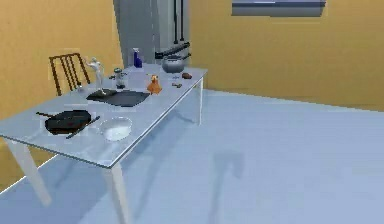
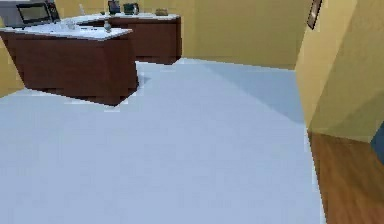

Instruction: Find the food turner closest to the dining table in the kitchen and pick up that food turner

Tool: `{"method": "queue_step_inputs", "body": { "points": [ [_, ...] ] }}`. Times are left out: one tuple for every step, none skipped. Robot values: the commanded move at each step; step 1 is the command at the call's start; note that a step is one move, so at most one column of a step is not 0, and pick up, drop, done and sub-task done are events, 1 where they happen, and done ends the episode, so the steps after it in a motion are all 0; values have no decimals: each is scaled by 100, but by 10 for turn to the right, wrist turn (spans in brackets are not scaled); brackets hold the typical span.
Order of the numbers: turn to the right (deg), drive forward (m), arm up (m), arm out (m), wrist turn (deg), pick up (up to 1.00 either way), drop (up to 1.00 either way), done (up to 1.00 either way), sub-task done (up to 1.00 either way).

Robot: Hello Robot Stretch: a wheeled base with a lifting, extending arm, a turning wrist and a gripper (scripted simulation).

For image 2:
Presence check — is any grey microwave oven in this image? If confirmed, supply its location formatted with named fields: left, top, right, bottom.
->
left=0, top=0, right=61, bottom=29

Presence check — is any dark brown kitchen counter cabinet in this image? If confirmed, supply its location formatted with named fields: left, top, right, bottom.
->
left=0, top=12, right=183, bottom=107

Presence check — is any dark blue furniture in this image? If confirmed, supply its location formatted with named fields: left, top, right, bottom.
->
left=370, top=121, right=384, bottom=165

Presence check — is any black coffee machine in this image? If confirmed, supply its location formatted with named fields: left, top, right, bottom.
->
left=107, top=0, right=122, bottom=15

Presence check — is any framed wall picture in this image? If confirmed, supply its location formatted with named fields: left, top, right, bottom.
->
left=306, top=0, right=323, bottom=31

